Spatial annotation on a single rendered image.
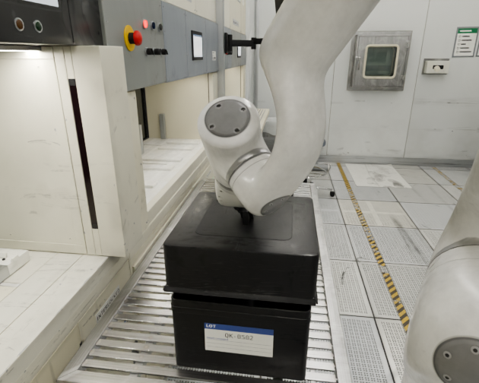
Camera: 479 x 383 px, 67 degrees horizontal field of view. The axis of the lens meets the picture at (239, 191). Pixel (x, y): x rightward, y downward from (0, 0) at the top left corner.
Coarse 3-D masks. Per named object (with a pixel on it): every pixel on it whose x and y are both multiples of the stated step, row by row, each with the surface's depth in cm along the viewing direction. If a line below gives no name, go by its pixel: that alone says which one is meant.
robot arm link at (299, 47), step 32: (288, 0) 39; (320, 0) 37; (352, 0) 36; (288, 32) 40; (320, 32) 38; (352, 32) 40; (288, 64) 41; (320, 64) 41; (288, 96) 41; (320, 96) 44; (288, 128) 42; (320, 128) 44; (256, 160) 48; (288, 160) 43; (256, 192) 46; (288, 192) 47
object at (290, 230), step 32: (192, 224) 74; (224, 224) 74; (256, 224) 74; (288, 224) 74; (192, 256) 66; (224, 256) 65; (256, 256) 64; (288, 256) 63; (192, 288) 69; (224, 288) 68; (256, 288) 67; (288, 288) 66
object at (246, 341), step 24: (192, 312) 71; (216, 312) 71; (240, 312) 70; (264, 312) 69; (288, 312) 68; (192, 336) 74; (216, 336) 73; (240, 336) 72; (264, 336) 71; (288, 336) 70; (192, 360) 76; (216, 360) 75; (240, 360) 74; (264, 360) 73; (288, 360) 72
